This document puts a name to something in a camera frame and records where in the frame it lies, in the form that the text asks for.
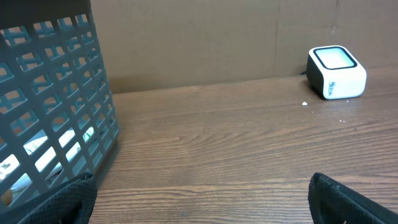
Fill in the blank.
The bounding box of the dark grey plastic basket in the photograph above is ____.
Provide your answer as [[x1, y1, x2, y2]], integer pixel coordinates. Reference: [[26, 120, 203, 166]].
[[1, 1, 119, 212]]

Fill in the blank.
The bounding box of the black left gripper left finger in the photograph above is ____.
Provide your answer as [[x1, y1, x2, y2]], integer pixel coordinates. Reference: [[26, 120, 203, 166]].
[[1, 172, 97, 224]]

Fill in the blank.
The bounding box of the white barcode scanner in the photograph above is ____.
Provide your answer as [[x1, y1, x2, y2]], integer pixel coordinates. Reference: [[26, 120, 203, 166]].
[[306, 45, 367, 100]]

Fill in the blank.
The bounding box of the white bamboo print tube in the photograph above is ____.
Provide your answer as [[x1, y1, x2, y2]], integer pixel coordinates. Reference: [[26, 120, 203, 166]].
[[1, 126, 95, 192]]

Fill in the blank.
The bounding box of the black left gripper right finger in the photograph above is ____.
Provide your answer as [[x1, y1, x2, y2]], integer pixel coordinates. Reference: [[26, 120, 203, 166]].
[[308, 172, 397, 224]]

